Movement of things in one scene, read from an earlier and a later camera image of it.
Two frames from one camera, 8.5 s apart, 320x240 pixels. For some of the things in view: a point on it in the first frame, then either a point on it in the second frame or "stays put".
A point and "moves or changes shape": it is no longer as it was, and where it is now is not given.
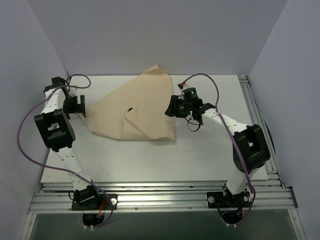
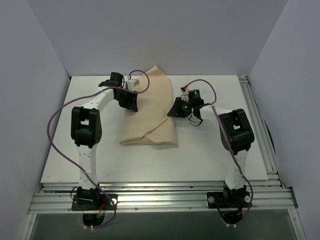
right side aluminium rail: x=272 y=174 stays put
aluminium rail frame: x=268 y=196 stays put
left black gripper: x=81 y=104 -> x=127 y=100
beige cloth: x=140 y=107 moves or changes shape
